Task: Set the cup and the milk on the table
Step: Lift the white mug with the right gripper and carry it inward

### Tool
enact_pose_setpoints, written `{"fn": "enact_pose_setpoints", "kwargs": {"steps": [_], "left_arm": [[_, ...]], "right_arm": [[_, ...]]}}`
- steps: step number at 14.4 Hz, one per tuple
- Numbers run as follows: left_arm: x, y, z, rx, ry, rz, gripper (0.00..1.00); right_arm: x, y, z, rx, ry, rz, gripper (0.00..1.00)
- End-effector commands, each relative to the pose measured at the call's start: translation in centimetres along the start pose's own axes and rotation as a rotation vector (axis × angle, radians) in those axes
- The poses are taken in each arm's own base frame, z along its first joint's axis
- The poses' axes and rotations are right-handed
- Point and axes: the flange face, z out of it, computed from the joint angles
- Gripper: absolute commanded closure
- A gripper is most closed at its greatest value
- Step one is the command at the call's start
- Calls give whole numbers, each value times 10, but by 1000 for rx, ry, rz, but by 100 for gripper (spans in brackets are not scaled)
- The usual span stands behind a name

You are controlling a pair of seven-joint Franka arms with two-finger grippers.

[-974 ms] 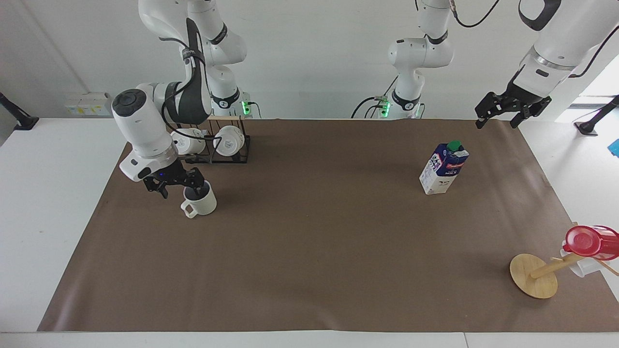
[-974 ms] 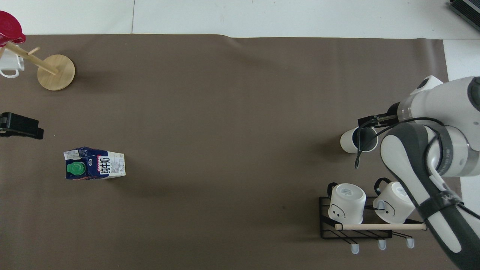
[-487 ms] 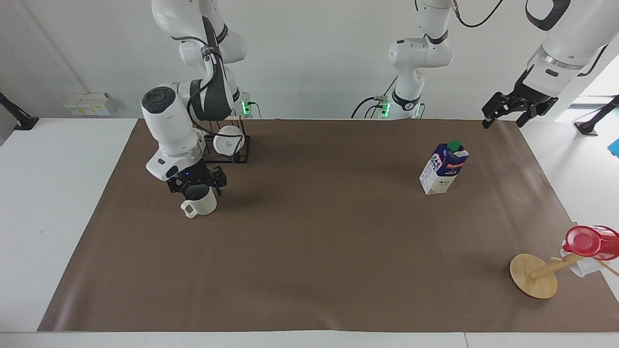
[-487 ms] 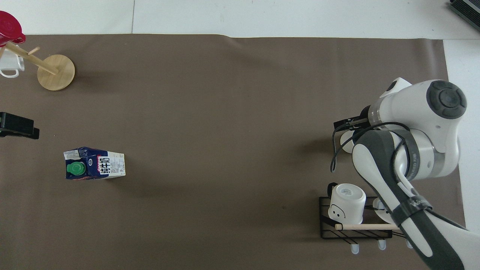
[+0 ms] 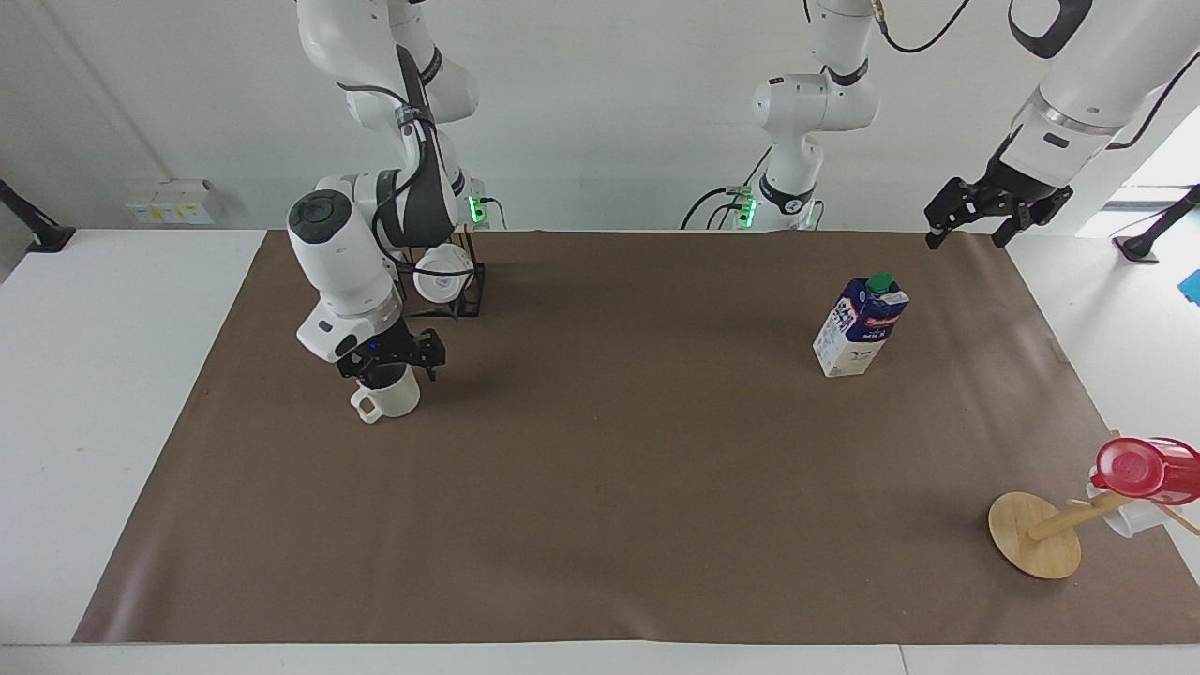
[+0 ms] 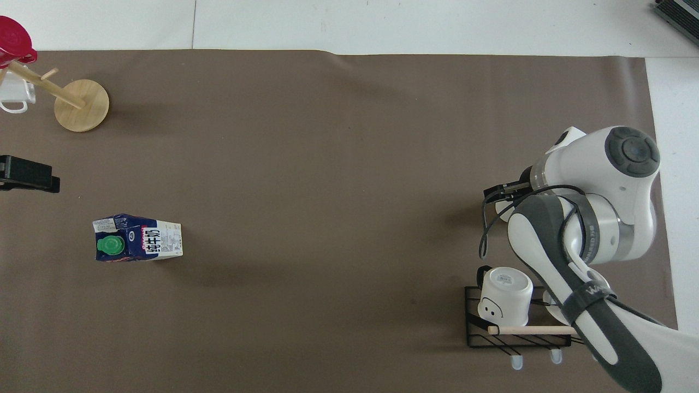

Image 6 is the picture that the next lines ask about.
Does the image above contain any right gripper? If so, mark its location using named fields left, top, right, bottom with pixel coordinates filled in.
left=483, top=166, right=536, bottom=206

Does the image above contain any white mug with smiley face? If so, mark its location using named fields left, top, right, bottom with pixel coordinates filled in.
left=477, top=265, right=534, bottom=328

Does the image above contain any blue white milk carton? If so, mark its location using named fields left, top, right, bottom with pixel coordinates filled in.
left=92, top=213, right=183, bottom=262

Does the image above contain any red cup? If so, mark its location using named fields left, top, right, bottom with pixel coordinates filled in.
left=0, top=15, right=38, bottom=69

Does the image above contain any white glass mug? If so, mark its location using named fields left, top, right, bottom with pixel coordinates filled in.
left=0, top=68, right=37, bottom=115

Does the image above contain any wooden mug stand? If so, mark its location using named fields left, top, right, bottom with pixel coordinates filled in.
left=0, top=60, right=110, bottom=133

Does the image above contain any dark grey device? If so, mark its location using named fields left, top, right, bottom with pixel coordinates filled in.
left=654, top=0, right=699, bottom=32

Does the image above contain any black cable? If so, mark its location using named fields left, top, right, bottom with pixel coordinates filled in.
left=479, top=184, right=588, bottom=260

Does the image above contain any black wire dish rack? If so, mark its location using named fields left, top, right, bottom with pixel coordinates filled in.
left=465, top=285, right=580, bottom=371

